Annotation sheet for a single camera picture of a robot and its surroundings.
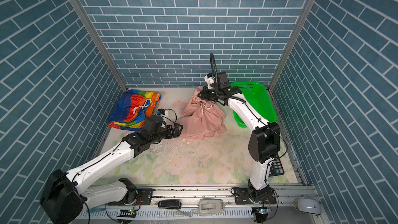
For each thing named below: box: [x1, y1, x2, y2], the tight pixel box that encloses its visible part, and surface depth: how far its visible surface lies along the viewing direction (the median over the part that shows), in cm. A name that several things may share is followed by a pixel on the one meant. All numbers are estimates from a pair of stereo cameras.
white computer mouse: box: [293, 197, 322, 215], surface depth 67 cm
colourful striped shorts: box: [108, 89, 162, 132], surface depth 101 cm
